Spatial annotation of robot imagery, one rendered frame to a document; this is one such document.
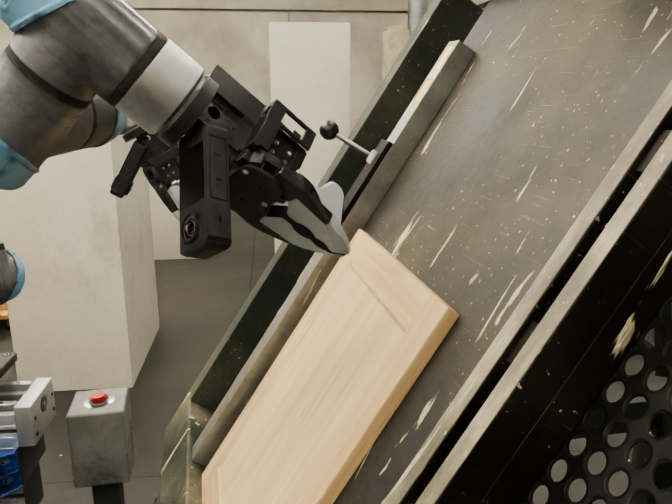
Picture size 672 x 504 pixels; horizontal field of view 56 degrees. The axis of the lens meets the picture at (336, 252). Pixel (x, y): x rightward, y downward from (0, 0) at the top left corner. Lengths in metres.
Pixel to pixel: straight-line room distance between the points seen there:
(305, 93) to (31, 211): 2.18
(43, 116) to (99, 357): 3.16
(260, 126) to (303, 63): 4.20
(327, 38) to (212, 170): 4.28
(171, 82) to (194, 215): 0.11
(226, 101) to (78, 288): 3.03
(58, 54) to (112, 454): 1.12
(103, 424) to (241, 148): 1.02
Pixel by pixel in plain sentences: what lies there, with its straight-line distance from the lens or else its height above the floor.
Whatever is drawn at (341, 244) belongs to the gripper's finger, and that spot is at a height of 1.47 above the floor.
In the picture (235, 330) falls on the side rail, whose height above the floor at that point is 1.07.
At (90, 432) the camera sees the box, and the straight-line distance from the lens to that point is 1.52.
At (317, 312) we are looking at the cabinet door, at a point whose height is 1.23.
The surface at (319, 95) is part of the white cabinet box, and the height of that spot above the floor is 1.54.
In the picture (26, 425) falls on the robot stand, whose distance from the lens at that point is 1.46.
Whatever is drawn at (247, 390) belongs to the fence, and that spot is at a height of 1.04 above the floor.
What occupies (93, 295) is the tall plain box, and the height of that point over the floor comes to 0.54.
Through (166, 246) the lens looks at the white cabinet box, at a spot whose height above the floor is 0.13.
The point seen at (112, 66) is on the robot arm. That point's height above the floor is 1.63.
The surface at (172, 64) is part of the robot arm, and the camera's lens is 0.56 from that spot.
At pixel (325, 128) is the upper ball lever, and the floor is 1.54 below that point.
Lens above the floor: 1.62
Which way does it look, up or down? 15 degrees down
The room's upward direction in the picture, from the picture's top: straight up
